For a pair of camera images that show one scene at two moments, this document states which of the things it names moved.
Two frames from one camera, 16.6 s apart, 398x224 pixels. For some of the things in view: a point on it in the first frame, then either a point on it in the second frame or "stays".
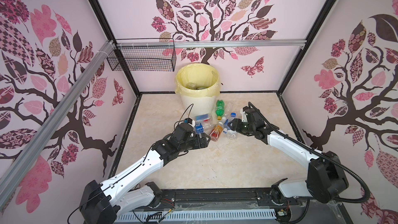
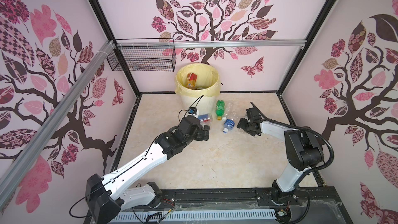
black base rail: [291, 211] stays
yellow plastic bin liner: [197, 80] stays
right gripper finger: [237, 124] -> [244, 124]
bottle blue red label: [205, 119] stays
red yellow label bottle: [216, 131] -> [191, 80]
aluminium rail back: [210, 43] stays
